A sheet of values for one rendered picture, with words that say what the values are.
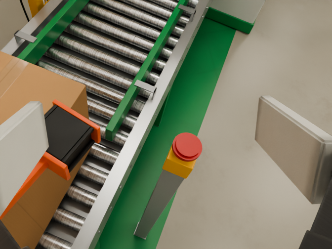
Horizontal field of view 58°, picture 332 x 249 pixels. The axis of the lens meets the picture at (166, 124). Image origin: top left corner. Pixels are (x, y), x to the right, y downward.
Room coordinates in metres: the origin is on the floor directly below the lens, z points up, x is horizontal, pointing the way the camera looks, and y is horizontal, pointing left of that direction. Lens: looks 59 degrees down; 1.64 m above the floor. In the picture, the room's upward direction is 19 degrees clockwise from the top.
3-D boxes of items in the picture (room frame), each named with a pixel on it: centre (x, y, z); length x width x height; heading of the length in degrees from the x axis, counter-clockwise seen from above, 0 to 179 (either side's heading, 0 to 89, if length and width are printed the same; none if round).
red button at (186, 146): (0.33, -0.06, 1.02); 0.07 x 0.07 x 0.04
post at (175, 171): (0.33, -0.06, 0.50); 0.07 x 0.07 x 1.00; 86
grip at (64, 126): (0.18, 0.14, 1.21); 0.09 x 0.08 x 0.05; 76
